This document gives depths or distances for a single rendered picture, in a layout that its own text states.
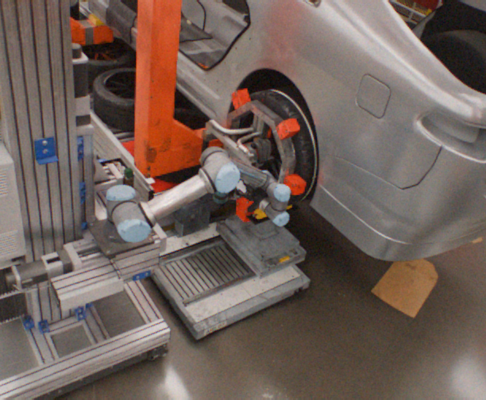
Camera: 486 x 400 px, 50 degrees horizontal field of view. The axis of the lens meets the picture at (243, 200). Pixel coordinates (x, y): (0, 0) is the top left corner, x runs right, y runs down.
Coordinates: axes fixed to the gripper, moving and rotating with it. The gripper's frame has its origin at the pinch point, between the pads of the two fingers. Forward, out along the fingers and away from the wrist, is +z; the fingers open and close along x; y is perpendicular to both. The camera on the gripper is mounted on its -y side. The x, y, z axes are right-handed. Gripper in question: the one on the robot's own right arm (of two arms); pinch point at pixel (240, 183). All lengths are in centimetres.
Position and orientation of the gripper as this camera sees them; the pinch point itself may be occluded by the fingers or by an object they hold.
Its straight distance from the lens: 269.6
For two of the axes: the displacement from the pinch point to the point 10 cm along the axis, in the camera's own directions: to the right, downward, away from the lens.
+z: -5.8, -5.6, 5.9
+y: 1.5, -7.9, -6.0
